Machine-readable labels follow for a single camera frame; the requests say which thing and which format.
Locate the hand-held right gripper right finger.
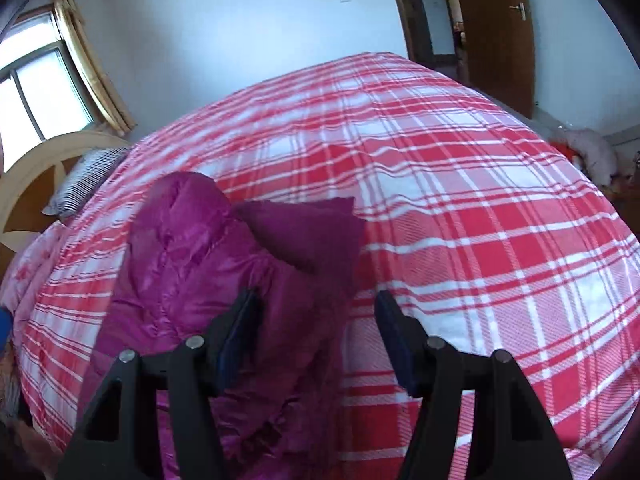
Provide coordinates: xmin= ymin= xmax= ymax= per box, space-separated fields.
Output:
xmin=375 ymin=290 xmax=574 ymax=480

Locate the pink floral folded quilt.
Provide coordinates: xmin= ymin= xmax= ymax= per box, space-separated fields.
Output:
xmin=0 ymin=220 xmax=68 ymax=361

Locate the wooden bed headboard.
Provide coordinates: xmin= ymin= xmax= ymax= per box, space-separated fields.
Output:
xmin=0 ymin=131 xmax=133 ymax=261

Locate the brown wooden door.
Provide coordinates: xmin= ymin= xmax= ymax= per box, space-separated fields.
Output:
xmin=446 ymin=0 xmax=537 ymax=118

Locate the yellow curtain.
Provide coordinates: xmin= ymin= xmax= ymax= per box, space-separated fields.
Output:
xmin=52 ymin=0 xmax=137 ymax=137

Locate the blue object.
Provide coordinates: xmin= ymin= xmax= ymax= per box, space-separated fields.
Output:
xmin=0 ymin=307 xmax=14 ymax=357

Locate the red plaid bed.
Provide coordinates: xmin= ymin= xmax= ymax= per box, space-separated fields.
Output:
xmin=10 ymin=51 xmax=640 ymax=480

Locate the striped pillow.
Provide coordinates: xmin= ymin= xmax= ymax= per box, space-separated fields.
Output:
xmin=44 ymin=147 xmax=132 ymax=219

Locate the dark wooden door frame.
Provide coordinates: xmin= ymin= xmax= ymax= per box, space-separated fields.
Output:
xmin=382 ymin=0 xmax=472 ymax=83

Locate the magenta padded jacket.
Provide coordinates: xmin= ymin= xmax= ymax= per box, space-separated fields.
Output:
xmin=77 ymin=171 xmax=367 ymax=480

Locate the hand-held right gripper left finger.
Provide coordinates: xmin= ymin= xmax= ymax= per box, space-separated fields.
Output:
xmin=55 ymin=287 xmax=264 ymax=480

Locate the window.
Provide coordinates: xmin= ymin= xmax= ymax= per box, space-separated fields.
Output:
xmin=0 ymin=4 xmax=97 ymax=172

